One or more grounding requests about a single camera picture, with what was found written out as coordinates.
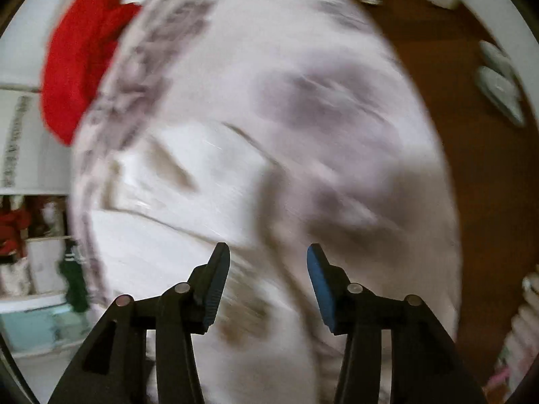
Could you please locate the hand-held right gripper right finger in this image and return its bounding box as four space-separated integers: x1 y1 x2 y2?
307 243 489 404

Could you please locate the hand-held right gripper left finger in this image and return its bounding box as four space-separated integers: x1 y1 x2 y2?
47 242 231 404

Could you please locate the white garment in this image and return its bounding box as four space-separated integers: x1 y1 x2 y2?
86 122 350 346

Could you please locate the patterned bed blanket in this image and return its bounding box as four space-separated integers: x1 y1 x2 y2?
67 0 462 404

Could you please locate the white shelf unit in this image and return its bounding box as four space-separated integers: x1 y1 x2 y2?
0 84 91 358

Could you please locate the red cloth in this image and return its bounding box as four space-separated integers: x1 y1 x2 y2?
41 0 144 147

